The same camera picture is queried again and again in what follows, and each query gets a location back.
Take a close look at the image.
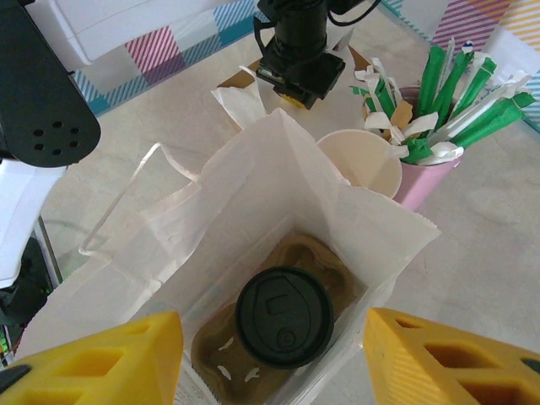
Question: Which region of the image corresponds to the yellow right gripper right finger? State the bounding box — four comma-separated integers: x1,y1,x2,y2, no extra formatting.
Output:
362,306,540,405

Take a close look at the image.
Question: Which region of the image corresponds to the stack of white napkins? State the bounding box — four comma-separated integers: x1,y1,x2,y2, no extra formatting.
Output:
210,65,270,128

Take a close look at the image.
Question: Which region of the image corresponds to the pink straw holder cup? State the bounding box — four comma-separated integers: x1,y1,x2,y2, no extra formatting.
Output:
396,86,466,213

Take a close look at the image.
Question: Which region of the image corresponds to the brown cardboard napkin tray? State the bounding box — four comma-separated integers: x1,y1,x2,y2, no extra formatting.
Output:
219,44,377,92

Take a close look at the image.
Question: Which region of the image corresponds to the green wrapped straw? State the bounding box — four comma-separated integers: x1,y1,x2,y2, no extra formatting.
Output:
446,57,499,127
429,51,473,123
418,45,445,119

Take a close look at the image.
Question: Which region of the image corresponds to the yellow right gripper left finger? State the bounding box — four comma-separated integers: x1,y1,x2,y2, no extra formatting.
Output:
0,310,185,405

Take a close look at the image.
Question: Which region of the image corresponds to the white paper bag deer logo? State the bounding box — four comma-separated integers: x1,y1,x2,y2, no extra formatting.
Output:
16,107,443,405

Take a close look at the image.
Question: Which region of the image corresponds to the brown pulp cup carrier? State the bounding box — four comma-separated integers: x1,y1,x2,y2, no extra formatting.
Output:
191,234,369,405

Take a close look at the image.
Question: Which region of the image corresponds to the stack of paper cups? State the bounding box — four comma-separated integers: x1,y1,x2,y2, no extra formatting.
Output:
316,129,404,200

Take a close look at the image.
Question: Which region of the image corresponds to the black plastic cup lid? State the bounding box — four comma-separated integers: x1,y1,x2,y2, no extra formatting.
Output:
234,265,336,370

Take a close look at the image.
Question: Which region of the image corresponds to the white wrapped straw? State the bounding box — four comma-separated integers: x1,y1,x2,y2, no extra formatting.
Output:
353,58,397,119
438,71,533,138

